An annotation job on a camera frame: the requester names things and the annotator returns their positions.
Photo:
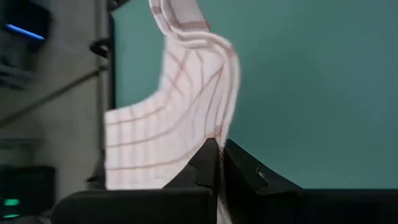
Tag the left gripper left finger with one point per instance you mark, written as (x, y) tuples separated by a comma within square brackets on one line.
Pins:
[(199, 174)]

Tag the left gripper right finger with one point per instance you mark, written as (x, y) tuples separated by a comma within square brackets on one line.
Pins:
[(248, 186)]

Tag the white red-checked towel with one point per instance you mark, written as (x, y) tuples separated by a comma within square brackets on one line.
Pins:
[(174, 109)]

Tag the green table mat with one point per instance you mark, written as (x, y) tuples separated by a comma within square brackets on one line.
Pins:
[(311, 93)]

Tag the black table clamp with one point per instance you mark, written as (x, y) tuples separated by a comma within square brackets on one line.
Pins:
[(99, 48)]

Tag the black computer tower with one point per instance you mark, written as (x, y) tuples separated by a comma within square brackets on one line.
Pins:
[(28, 193)]

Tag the dark device blue light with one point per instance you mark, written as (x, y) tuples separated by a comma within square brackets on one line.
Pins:
[(25, 21)]

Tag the black metal table frame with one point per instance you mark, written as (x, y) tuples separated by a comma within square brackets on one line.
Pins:
[(111, 62)]

